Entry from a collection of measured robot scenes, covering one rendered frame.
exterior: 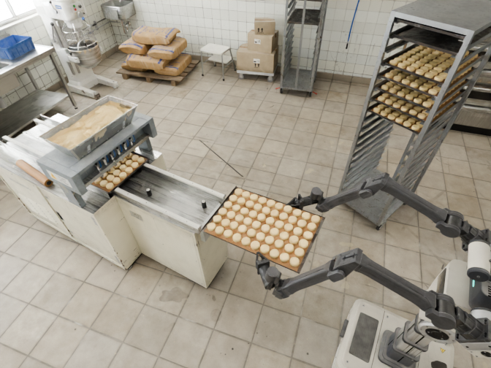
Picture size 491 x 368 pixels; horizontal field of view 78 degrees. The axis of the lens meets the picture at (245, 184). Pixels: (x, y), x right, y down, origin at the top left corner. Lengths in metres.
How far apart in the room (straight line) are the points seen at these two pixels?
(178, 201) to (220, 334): 1.06
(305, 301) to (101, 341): 1.57
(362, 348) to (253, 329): 0.77
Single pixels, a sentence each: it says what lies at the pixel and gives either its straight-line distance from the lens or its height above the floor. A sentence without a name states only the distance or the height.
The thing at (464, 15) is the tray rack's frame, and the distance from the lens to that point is 2.38.
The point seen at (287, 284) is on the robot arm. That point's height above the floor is 1.07.
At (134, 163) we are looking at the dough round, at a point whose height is 0.92.
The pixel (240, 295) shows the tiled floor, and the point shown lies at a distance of 2.65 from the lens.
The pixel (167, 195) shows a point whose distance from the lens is 2.21.
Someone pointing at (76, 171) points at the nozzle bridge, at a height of 1.18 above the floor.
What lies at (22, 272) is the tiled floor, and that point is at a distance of 3.39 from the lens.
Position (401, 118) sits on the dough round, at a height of 1.15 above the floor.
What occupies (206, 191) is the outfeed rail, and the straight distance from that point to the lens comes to 2.11.
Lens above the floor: 2.41
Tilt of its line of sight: 45 degrees down
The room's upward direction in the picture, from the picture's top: 1 degrees counter-clockwise
